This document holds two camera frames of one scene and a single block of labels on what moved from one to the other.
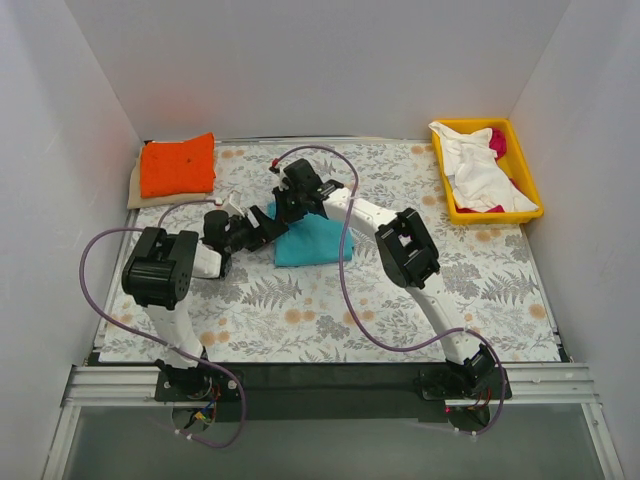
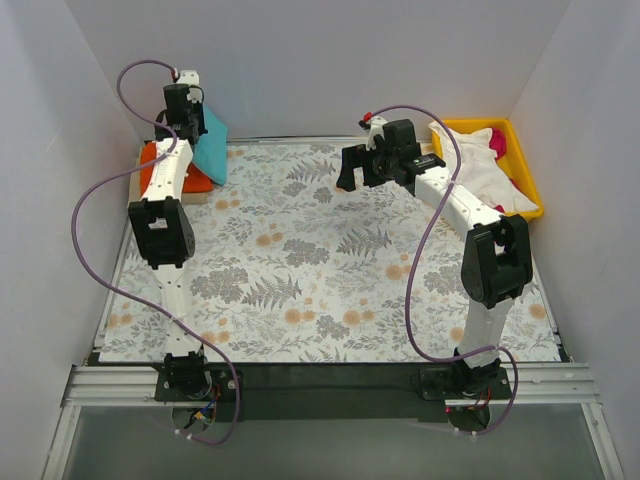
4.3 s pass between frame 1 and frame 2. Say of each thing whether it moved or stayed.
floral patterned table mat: stayed
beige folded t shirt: stayed
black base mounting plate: stayed
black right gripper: moved
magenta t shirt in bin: stayed
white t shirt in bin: stayed
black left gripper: moved
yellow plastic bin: stayed
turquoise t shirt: moved
